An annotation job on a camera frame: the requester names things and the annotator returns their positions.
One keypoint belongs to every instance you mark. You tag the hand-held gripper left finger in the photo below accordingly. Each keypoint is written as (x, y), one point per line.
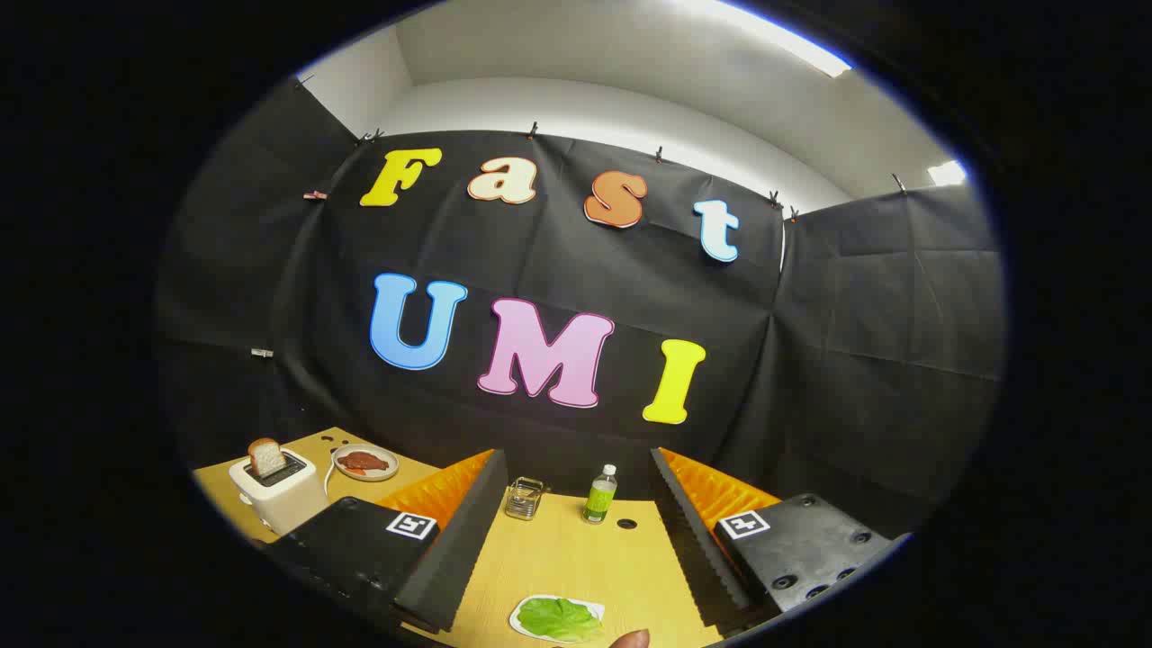
(459, 549)

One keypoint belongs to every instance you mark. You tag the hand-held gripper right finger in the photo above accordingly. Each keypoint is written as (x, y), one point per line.
(697, 549)

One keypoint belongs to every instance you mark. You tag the green lettuce leaf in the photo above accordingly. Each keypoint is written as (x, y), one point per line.
(558, 619)

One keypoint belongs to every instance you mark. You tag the toast bread slice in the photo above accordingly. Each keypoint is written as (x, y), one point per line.
(267, 457)

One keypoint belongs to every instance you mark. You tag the green label bottle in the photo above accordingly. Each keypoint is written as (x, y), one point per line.
(599, 498)

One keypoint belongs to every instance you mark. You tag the small white flat plate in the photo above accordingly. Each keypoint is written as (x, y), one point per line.
(595, 607)

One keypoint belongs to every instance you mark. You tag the red meat slice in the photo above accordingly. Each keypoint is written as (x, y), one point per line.
(363, 462)

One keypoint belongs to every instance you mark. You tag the round beige plate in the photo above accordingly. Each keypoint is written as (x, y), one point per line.
(340, 461)

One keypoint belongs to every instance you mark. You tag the white toaster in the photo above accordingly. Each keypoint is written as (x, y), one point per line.
(288, 504)

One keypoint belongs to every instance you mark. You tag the black backdrop cloth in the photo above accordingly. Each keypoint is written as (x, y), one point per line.
(576, 261)

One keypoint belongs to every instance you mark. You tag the row of black clips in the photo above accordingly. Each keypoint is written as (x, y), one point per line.
(533, 130)

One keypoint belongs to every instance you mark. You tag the small ceiling light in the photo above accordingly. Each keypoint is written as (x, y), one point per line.
(947, 173)

